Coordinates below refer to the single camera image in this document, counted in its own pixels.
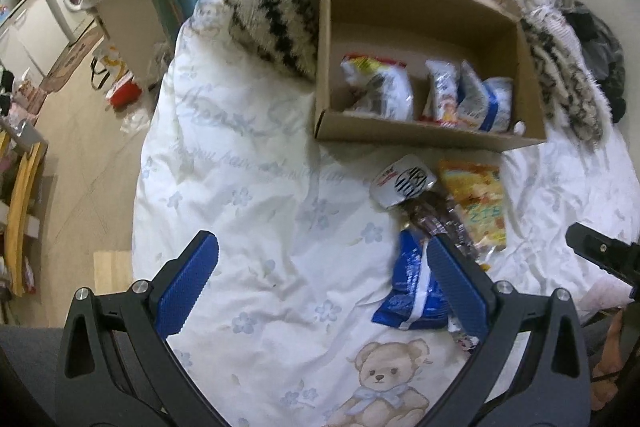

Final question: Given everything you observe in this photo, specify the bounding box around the brown floor rug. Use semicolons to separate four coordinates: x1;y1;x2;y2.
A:
39;23;107;94

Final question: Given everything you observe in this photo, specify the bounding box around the white kitchen cabinet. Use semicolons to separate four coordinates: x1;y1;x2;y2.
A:
0;0;69;76

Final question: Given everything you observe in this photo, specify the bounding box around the silver packet with red border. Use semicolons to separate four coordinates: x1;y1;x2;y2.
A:
339;53;415;122

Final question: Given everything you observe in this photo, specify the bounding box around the yellow snack packet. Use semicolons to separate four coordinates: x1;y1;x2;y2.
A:
436;158;509;255

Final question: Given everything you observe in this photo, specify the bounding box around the beige cabinet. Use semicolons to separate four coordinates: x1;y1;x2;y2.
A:
96;0;174;94

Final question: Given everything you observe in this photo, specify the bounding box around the yellow wooden chair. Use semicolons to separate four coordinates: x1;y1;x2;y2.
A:
0;126;49;299

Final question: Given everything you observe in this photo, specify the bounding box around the white shopping bag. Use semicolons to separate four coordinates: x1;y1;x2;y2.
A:
89;46;127;91

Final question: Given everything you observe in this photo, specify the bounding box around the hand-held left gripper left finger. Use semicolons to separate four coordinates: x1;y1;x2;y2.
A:
55;230;227;427

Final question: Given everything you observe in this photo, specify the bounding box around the clear plastic wrapper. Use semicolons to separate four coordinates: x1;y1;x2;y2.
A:
119;108;152;134

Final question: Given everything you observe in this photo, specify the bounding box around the red and white snack packet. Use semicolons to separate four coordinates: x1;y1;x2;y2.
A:
421;59;462;126

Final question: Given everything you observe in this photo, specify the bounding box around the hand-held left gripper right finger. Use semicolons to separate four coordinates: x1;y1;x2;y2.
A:
419;234;594;427

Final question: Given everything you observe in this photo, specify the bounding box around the person's grey clothed leg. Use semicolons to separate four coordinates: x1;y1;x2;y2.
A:
0;326;67;427

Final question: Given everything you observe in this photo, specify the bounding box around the brown cardboard box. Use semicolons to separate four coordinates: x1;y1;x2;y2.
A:
312;0;549;154

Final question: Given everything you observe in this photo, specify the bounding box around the brown jerky packet white label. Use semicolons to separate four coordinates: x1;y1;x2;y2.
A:
369;153;483;263

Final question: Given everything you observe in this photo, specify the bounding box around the striped knit blanket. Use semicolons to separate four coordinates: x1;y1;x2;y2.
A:
222;0;614;154

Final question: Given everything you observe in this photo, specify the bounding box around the blue snack packet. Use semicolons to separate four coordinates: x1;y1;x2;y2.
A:
371;228;463;333

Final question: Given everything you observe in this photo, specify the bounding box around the dark clothes pile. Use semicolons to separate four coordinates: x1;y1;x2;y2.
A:
564;1;629;124

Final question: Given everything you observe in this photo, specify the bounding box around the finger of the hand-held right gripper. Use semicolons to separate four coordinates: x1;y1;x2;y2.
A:
565;221;640;284

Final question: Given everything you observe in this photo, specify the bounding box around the person's right hand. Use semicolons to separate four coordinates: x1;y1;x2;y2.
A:
590;309;632;413

